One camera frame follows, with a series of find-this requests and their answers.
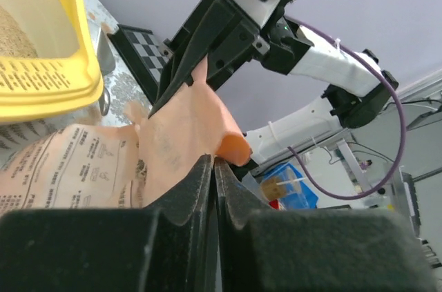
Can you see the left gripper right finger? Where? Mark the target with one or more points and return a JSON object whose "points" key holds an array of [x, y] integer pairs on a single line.
{"points": [[263, 249]]}

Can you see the pink cat litter bag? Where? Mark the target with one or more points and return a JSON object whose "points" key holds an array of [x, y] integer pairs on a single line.
{"points": [[84, 166]]}

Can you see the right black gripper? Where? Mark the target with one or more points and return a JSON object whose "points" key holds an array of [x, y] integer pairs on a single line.
{"points": [[217, 29]]}

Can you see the black white checkerboard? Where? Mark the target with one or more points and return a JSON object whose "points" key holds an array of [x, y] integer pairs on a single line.
{"points": [[139, 49]]}

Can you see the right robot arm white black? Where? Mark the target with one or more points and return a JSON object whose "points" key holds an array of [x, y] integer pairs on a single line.
{"points": [[357, 89]]}

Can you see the blue plastic bin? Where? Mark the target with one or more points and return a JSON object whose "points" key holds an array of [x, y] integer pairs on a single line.
{"points": [[284, 189]]}

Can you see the yellow plastic litter box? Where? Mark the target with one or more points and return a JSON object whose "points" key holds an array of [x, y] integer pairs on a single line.
{"points": [[64, 76]]}

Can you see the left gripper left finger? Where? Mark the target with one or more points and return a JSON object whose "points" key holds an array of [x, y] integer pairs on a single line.
{"points": [[158, 248]]}

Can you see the silver metal scoop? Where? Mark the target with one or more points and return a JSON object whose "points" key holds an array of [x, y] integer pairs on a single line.
{"points": [[107, 65]]}

